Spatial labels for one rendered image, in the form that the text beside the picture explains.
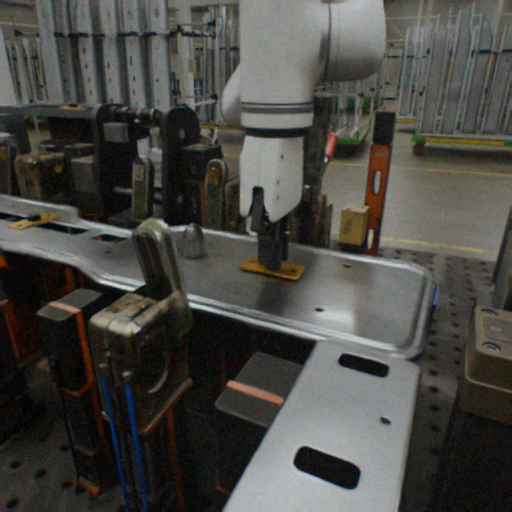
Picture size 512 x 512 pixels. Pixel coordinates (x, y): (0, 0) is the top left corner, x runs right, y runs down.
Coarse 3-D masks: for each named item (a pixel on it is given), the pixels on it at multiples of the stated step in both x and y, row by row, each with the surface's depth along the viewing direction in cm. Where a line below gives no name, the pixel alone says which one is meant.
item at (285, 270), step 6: (252, 258) 59; (246, 264) 57; (252, 264) 57; (258, 264) 57; (282, 264) 57; (288, 264) 57; (258, 270) 56; (264, 270) 55; (270, 270) 55; (276, 270) 55; (282, 270) 55; (288, 270) 56; (294, 270) 56; (300, 270) 56; (282, 276) 54; (288, 276) 54; (294, 276) 54
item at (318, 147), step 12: (324, 108) 61; (312, 120) 63; (324, 120) 61; (312, 132) 63; (324, 132) 62; (312, 144) 64; (324, 144) 63; (312, 156) 64; (324, 156) 64; (312, 168) 64; (312, 180) 65; (300, 204) 66; (312, 204) 65
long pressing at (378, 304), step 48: (0, 240) 68; (48, 240) 67; (96, 240) 67; (240, 240) 67; (192, 288) 52; (240, 288) 52; (288, 288) 52; (336, 288) 52; (384, 288) 52; (432, 288) 53; (288, 336) 45; (336, 336) 43; (384, 336) 43
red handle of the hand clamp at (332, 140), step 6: (330, 138) 71; (336, 138) 72; (330, 144) 71; (336, 144) 72; (330, 150) 70; (330, 156) 70; (324, 168) 69; (312, 186) 67; (306, 192) 66; (312, 192) 66; (306, 198) 65; (306, 204) 66
